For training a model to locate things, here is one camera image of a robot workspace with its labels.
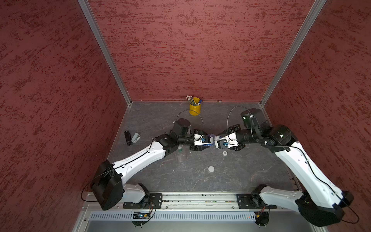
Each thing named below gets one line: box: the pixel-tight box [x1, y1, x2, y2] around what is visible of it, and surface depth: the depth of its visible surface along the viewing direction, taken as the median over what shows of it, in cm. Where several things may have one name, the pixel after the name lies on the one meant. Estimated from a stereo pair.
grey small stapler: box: [131, 132, 142, 144], surface depth 97 cm
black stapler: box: [124, 130, 133, 146], surface depth 97 cm
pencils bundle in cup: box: [185, 94, 198, 106], surface depth 102 cm
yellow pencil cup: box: [188, 97, 202, 116], surface depth 109 cm
